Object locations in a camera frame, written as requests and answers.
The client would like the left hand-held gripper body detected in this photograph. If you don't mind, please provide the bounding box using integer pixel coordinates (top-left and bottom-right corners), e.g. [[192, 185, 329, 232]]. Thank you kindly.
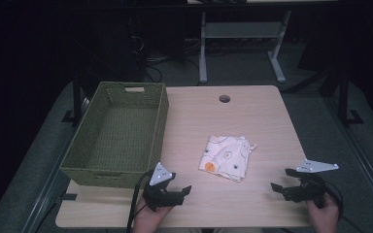
[[142, 162, 186, 213]]

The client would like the green woven basket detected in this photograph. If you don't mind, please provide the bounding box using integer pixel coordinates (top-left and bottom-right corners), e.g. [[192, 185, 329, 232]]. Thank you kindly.
[[59, 81, 170, 189]]

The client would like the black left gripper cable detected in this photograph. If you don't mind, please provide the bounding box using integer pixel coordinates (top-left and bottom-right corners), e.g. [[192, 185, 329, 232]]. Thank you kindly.
[[125, 169, 155, 233]]

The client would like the patterned cream cloth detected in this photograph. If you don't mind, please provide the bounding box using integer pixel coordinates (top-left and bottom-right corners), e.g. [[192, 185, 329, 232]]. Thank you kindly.
[[197, 134, 258, 183]]

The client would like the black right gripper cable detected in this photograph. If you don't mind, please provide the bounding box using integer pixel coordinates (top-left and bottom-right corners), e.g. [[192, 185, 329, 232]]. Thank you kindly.
[[317, 179, 367, 233]]

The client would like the person's left hand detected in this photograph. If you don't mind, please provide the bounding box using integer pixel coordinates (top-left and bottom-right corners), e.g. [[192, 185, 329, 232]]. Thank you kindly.
[[131, 196, 175, 233]]

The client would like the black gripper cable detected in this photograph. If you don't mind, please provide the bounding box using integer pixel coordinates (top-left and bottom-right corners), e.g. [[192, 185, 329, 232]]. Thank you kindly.
[[317, 179, 367, 233], [125, 169, 155, 233]]

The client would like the black metal stand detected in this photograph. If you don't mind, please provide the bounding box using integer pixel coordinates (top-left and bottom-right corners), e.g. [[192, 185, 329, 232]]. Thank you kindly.
[[337, 73, 364, 128], [60, 69, 85, 127]]

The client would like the floor cable bundle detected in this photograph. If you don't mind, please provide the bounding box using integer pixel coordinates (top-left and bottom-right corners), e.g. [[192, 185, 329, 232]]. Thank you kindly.
[[127, 18, 202, 83]]

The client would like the person's right hand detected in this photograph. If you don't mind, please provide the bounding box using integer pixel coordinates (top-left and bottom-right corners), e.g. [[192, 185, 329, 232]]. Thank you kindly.
[[306, 192, 341, 233]]

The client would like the black tape strip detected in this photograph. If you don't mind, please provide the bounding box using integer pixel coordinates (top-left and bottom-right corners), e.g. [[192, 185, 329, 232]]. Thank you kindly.
[[59, 192, 79, 201]]

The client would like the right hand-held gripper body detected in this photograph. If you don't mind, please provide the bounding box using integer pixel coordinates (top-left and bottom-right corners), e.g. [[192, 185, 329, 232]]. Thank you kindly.
[[282, 158, 340, 209]]

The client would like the white metal desk frame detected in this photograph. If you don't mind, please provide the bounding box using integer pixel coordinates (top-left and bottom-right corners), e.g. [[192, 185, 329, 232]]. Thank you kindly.
[[198, 9, 293, 84]]

